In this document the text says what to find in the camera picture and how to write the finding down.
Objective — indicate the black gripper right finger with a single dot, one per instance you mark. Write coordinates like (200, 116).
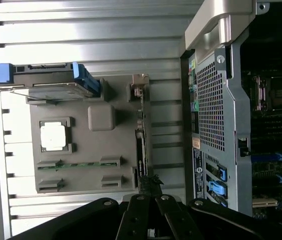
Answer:
(180, 220)

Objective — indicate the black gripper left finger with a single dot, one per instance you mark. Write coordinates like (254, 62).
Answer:
(85, 220)

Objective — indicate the blue expansion slot clip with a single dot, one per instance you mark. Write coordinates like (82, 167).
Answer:
(217, 190)
(223, 172)

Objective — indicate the green RAM stick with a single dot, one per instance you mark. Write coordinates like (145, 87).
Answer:
(80, 165)

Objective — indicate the grey printed parts rack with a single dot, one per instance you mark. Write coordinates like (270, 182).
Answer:
(85, 155)

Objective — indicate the white PCI expansion slot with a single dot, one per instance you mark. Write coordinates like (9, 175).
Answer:
(263, 203)

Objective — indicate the silver CPU chip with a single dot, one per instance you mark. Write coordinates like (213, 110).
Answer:
(53, 136)

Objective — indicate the green motherboard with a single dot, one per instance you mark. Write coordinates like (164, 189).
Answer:
(268, 175)

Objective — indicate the open grey PC case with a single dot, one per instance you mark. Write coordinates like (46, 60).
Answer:
(231, 112)

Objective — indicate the hard disk in blue caddy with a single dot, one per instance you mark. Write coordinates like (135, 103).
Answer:
(45, 75)

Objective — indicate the metal CPU socket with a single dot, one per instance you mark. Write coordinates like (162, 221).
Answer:
(281, 93)

